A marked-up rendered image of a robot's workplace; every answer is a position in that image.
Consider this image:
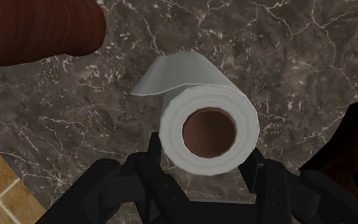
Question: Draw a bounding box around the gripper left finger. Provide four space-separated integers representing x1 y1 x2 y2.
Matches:
35 132 195 224

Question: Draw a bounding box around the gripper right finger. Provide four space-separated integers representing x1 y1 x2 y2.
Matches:
239 148 358 224

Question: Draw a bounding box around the dark brown rounded object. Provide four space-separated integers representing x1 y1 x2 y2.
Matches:
298 95 358 204

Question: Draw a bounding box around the white toilet paper roll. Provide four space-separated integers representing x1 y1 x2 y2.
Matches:
130 50 261 177

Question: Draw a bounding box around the reddish brown rounded wooden object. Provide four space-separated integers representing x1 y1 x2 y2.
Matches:
0 0 107 76

